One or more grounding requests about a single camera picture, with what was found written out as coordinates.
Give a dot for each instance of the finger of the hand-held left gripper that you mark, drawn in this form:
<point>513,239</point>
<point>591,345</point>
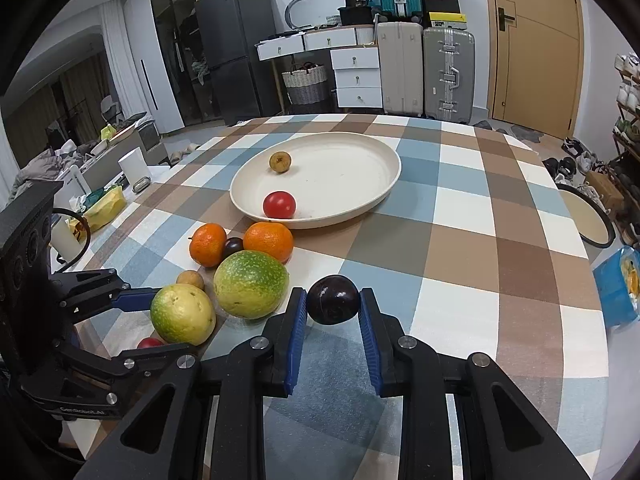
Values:
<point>150,361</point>
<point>132,299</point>

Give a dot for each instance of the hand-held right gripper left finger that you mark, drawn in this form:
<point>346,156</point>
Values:
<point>297,340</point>

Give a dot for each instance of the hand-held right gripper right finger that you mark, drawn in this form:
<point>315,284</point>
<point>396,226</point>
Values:
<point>369,345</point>

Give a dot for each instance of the red tomato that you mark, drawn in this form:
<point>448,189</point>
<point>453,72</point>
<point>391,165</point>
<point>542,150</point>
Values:
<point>150,343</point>
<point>279,205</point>

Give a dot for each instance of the large dark plum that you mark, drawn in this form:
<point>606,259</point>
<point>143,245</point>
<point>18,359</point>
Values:
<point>332,300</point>

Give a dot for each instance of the yellow-green guava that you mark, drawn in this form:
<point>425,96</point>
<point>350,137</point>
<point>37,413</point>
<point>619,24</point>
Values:
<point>183,314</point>

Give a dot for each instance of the brown longan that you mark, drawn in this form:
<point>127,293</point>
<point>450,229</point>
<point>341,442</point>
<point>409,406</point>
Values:
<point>190,280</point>
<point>279,162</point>

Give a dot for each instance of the green guava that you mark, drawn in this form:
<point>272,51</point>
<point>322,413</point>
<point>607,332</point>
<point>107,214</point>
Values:
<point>251,285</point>

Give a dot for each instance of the orange tangerine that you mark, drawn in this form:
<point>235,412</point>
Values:
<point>268,241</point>
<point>207,245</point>

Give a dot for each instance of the small dark plum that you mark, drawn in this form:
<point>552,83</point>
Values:
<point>233,247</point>

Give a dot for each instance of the cream round plate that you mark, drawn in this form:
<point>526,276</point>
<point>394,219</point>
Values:
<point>340,175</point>

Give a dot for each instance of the yellow-green packet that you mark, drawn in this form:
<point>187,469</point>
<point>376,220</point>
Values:
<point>105,207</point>

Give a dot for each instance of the low white cabinet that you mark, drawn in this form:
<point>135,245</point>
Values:
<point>117,152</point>

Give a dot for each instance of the white cylinder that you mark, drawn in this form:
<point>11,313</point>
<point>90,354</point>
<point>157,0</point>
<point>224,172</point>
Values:
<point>134,165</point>

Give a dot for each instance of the checked tablecloth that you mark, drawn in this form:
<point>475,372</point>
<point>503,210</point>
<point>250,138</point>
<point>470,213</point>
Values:
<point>475,260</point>

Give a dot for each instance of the beige slipper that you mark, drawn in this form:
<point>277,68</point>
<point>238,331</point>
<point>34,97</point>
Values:
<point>190,150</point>
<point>175,159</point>

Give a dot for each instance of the brown curtain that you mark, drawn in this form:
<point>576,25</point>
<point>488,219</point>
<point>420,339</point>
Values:
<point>75,95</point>

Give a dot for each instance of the office chair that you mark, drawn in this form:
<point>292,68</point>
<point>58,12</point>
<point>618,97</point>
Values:
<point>111,109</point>

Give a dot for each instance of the white curtain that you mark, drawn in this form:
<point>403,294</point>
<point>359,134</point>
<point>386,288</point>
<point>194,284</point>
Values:
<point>120,55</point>

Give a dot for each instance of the white wardrobe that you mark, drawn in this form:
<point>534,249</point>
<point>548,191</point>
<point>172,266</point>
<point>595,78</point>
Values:
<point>145,60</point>

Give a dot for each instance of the round dark-rimmed tray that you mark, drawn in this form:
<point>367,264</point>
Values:
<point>585,217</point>

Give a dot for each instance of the blue snack packet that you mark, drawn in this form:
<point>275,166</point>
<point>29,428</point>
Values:
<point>615,285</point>

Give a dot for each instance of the glass-door cabinet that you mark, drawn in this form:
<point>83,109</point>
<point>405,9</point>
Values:
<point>172,35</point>

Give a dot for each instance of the woven basket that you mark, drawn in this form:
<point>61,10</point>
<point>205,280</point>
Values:
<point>305,82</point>

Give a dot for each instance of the grey door mat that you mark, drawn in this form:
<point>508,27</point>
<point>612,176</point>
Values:
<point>525,134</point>

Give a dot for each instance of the black and white sneakers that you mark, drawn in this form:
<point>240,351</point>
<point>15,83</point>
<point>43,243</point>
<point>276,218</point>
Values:
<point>562,167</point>

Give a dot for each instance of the beige suitcase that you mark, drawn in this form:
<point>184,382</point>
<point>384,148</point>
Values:
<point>399,67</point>

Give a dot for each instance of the silver suitcase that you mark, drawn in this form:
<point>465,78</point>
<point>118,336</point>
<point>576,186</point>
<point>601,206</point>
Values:
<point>447,75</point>

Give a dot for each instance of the brown cardboard box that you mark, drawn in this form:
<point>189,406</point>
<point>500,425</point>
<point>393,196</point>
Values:
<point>604,190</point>

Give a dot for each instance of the dark grey fridge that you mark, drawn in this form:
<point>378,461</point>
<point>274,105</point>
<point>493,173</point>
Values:
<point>235,35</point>

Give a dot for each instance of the white drawer desk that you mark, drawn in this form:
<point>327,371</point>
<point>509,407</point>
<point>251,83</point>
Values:
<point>355,60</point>

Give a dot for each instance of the black bin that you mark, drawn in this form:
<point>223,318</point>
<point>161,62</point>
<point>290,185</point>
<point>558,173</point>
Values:
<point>356,16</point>

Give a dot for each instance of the yellow and black shoebox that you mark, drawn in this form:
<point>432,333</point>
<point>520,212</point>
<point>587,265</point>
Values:
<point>447,21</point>

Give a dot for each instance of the wooden door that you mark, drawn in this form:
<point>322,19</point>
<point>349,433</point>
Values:
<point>535,50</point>

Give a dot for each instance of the shoe rack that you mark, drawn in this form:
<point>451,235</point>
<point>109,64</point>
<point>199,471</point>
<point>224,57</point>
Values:
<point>627,110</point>

